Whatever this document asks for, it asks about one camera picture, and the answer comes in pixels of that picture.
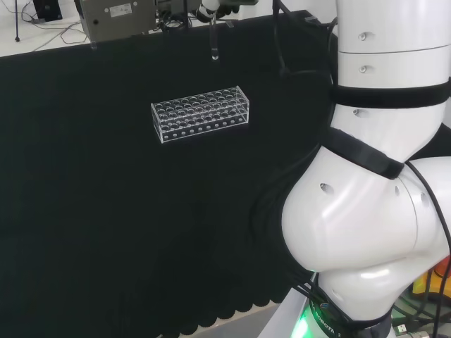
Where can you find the clear plastic test tube rack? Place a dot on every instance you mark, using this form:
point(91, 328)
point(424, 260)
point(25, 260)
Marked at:
point(200, 114)

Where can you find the grey metal equipment box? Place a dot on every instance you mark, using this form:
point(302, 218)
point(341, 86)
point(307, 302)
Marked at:
point(118, 19)

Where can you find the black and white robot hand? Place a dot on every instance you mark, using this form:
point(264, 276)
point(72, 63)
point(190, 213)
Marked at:
point(211, 7)

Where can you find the black bench cloth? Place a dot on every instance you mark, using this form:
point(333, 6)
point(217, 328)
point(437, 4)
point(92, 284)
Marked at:
point(148, 183)

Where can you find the yellow stop button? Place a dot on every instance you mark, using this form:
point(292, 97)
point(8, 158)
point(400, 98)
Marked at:
point(435, 278)

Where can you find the clear cloth clip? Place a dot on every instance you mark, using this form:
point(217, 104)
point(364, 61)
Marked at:
point(93, 45)
point(229, 24)
point(311, 19)

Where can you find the black box on floor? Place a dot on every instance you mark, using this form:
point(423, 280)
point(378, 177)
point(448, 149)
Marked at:
point(47, 8)

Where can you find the clear glass test tube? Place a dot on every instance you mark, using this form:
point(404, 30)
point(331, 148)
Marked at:
point(214, 38)

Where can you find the black tripod leg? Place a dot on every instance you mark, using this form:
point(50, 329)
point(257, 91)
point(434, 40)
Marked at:
point(16, 21)

